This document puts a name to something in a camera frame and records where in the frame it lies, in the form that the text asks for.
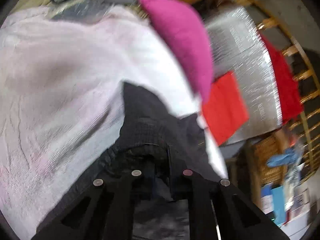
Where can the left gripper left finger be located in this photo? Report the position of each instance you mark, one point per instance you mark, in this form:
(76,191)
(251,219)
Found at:
(105,211)

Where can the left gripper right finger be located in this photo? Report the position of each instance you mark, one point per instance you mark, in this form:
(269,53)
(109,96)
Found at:
(217,210)

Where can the black quilted jacket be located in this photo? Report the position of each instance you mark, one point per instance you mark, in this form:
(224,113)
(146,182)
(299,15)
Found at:
(147,132)

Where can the blue fashion box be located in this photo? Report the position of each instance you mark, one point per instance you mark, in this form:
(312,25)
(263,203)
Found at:
(272,203)

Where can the blue cloth in basket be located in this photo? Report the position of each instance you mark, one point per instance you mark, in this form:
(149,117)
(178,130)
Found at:
(291,156)

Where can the red pillow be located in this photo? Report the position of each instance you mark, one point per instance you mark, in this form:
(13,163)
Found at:
(225,111)

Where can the red blanket on railing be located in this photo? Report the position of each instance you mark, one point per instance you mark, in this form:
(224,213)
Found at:
(287,87)

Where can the wooden stair railing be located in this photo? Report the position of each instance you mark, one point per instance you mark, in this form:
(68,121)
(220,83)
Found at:
(292,26)

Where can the white bedspread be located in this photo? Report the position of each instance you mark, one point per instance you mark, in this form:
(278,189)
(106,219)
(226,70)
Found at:
(62,102)

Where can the silver foil insulation panel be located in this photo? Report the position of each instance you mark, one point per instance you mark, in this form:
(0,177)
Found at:
(237,46)

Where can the magenta pillow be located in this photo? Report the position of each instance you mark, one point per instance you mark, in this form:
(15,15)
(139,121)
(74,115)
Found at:
(182,29)

